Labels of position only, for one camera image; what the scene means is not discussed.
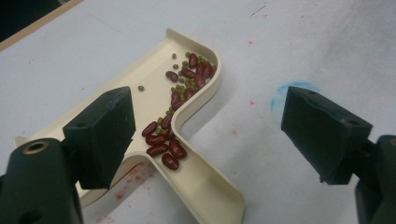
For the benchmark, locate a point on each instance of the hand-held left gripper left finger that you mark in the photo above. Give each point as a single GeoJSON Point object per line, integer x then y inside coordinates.
{"type": "Point", "coordinates": [99, 137]}

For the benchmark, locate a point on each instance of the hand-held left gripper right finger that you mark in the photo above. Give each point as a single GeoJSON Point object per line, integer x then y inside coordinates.
{"type": "Point", "coordinates": [327, 133]}

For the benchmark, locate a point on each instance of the cream plastic dustpan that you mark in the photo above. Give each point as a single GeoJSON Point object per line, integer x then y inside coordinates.
{"type": "Point", "coordinates": [155, 77]}

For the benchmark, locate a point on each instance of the pile of mixed beans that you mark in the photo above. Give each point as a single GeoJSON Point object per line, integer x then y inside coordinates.
{"type": "Point", "coordinates": [176, 99]}

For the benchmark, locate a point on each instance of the wooden table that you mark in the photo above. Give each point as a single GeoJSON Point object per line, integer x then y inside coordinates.
{"type": "Point", "coordinates": [31, 29]}

